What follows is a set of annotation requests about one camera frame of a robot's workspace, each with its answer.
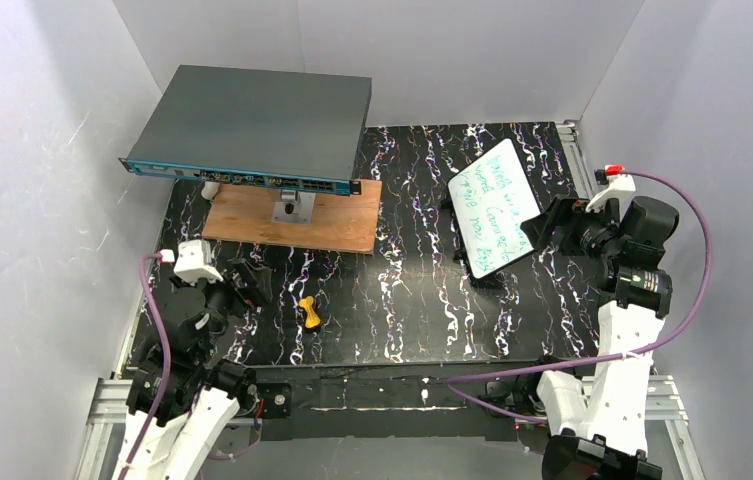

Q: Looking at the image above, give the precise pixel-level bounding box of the grey metal bracket stand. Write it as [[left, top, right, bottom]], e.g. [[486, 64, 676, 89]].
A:
[[272, 190, 316, 225]]

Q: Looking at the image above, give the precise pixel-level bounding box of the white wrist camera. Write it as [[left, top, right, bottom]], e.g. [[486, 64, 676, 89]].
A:
[[173, 239, 223, 285], [586, 164, 636, 213]]

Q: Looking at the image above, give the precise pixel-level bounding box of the grey network switch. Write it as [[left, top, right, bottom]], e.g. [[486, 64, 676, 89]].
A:
[[119, 65, 372, 196]]

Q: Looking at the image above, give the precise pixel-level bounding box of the aluminium right side rail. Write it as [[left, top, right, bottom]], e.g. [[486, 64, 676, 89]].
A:
[[555, 120, 597, 198]]

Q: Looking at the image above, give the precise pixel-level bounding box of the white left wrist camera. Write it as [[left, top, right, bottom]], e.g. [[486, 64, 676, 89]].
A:
[[173, 239, 223, 285]]

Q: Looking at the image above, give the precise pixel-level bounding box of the small whiteboard black frame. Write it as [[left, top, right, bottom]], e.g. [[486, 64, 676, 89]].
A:
[[446, 139, 540, 280]]

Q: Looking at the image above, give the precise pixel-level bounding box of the aluminium front frame rail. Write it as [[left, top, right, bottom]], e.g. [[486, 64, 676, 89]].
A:
[[74, 374, 705, 480]]

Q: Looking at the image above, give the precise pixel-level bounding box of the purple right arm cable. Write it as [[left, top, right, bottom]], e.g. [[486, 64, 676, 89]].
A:
[[445, 170, 715, 425]]

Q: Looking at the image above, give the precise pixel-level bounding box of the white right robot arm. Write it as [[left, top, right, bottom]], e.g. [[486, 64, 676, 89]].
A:
[[521, 196, 679, 479]]

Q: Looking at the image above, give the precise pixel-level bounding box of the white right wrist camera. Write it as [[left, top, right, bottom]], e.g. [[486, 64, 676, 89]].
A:
[[586, 164, 636, 213]]

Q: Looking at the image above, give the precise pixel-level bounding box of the white cylinder switch foot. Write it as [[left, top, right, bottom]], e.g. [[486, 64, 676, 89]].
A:
[[200, 181, 220, 202]]

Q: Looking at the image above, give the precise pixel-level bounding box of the yellow bone-shaped eraser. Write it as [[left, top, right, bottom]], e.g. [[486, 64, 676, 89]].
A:
[[298, 296, 322, 331]]

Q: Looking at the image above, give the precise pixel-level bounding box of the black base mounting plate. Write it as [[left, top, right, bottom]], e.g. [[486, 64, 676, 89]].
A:
[[257, 361, 545, 442]]

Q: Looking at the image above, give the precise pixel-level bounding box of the plywood board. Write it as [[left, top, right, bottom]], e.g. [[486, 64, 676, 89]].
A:
[[202, 180, 382, 254]]

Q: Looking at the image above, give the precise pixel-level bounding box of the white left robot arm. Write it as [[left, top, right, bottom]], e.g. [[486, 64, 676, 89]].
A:
[[113, 251, 271, 479]]

